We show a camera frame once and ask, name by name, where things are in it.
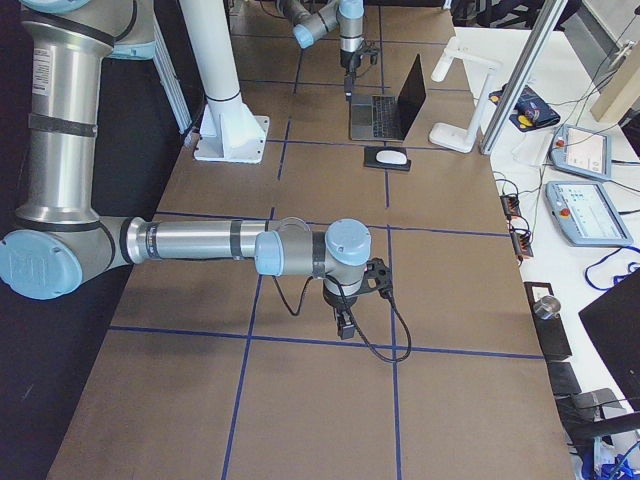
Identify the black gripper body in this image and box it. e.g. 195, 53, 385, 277
323, 285, 357, 311
340, 42, 379, 75

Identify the grey laptop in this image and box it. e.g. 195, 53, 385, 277
349, 54, 427, 142

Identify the black mouse pad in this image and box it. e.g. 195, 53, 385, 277
363, 146, 411, 172

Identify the white computer mouse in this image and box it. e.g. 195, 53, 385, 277
375, 150, 407, 166

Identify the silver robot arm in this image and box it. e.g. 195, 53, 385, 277
275, 0, 379, 102
1, 60, 382, 348

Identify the dark blue space pouch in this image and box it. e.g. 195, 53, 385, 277
509, 86, 561, 132

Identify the silver metal cup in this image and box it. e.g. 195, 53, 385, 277
532, 295, 561, 321

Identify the dark box with label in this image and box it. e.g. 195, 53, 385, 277
524, 281, 572, 361

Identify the teach pendant far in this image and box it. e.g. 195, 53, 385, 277
548, 125, 612, 180

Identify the teach pendant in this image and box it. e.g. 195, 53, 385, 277
544, 181, 633, 247
548, 125, 612, 180

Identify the teach pendant near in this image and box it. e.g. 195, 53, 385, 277
544, 181, 633, 247

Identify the black monitor corner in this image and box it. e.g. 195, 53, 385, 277
579, 272, 640, 411

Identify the wooden board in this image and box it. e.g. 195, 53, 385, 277
591, 42, 639, 123

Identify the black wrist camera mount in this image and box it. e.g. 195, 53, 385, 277
359, 258, 393, 299

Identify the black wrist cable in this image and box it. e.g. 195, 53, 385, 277
272, 272, 413, 363

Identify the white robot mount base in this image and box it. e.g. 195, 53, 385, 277
180, 0, 270, 164

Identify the black cable cluster right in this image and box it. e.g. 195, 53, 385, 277
508, 217, 534, 262

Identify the black cable cluster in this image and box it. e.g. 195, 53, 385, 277
508, 217, 534, 262
498, 179, 521, 220

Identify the black cable cluster left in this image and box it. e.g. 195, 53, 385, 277
498, 179, 521, 220

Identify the aluminium frame post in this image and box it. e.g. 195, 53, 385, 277
479, 0, 567, 155

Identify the blue cable right desk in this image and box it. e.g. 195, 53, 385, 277
584, 244, 640, 292

